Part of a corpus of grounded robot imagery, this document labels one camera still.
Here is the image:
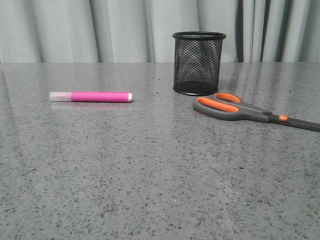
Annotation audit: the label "grey orange scissors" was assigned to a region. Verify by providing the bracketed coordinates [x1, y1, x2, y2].
[192, 92, 320, 132]

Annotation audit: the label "pink highlighter pen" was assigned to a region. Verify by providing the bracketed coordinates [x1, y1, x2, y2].
[49, 91, 133, 103]

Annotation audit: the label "grey curtain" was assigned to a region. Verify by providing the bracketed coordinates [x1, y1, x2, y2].
[0, 0, 320, 63]

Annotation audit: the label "black mesh pen cup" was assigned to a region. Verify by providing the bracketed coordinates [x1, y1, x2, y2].
[172, 31, 226, 96]

